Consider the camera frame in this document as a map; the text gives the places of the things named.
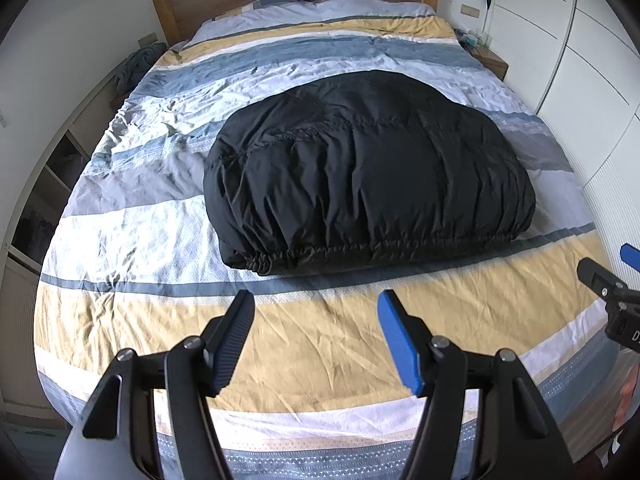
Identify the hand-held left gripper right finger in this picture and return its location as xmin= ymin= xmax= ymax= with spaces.
xmin=376 ymin=289 xmax=576 ymax=480

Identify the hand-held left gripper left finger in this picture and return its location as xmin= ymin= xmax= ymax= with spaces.
xmin=55 ymin=289 xmax=257 ymax=480

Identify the grey crumpled cloth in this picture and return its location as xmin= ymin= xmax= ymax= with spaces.
xmin=116 ymin=42 xmax=168 ymax=93

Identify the white shelf unit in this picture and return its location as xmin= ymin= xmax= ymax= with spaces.
xmin=0 ymin=62 xmax=128 ymax=431

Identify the wooden nightstand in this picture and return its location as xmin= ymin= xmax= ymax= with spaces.
xmin=472 ymin=45 xmax=509 ymax=81

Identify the white wardrobe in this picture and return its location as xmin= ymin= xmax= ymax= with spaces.
xmin=482 ymin=0 xmax=640 ymax=261

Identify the striped bed duvet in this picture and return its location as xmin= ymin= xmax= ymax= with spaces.
xmin=32 ymin=0 xmax=618 ymax=480

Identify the black puffer jacket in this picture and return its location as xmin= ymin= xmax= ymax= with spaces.
xmin=202 ymin=71 xmax=537 ymax=277

